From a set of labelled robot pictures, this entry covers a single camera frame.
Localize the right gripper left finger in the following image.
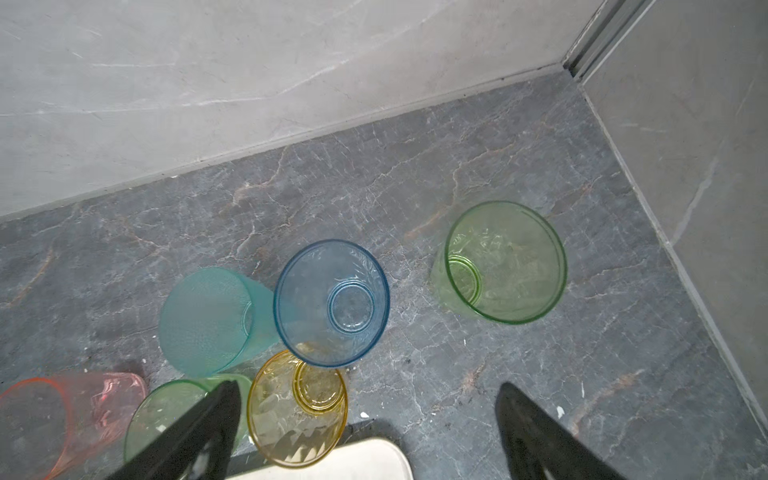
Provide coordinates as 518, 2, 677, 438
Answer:
110, 381, 241, 479

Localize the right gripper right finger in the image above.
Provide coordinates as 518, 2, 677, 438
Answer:
495, 382, 623, 479

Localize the pink glass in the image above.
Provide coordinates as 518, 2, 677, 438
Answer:
1, 372, 147, 479

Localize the teal glass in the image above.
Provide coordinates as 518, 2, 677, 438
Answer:
159, 267, 279, 377

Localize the beige plastic tray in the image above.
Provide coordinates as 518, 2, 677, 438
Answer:
232, 438, 414, 480

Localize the tall light green glass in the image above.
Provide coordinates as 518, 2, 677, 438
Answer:
429, 200, 568, 325

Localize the blue glass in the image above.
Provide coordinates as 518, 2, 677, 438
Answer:
273, 239, 391, 369

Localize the short green glass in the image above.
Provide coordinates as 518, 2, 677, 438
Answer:
123, 374, 252, 463

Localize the short amber glass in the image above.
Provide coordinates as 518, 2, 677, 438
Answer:
246, 350, 348, 469

